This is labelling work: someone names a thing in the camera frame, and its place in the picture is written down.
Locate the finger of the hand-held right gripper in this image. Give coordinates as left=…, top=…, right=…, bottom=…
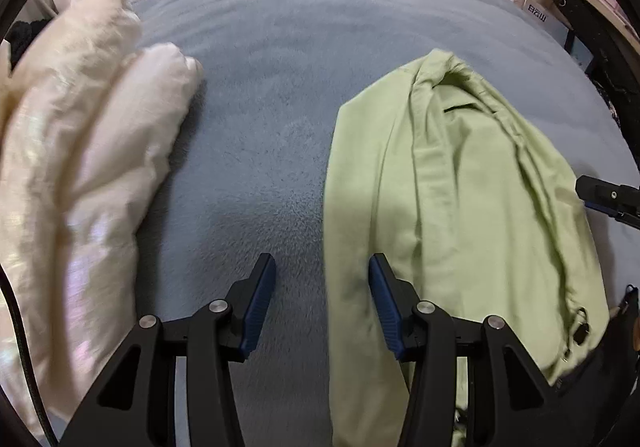
left=586, top=200, right=640, bottom=230
left=575, top=175, right=640, bottom=208

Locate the black cable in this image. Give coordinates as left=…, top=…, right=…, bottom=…
left=0, top=272, right=58, bottom=447

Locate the black cloth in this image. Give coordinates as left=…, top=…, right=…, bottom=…
left=7, top=19, right=51, bottom=72

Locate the black bag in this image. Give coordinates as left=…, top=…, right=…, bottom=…
left=550, top=0, right=640, bottom=92

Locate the white printed box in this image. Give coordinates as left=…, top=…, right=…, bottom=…
left=524, top=0, right=551, bottom=22

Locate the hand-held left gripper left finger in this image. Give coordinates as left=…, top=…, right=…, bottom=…
left=57, top=253, right=277, bottom=447

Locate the white puffer jacket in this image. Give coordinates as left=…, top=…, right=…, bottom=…
left=0, top=0, right=206, bottom=433

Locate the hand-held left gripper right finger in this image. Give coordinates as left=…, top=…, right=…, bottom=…
left=367, top=253, right=576, bottom=447

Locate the green black hooded jacket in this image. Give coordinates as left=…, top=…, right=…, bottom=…
left=322, top=48, right=640, bottom=447

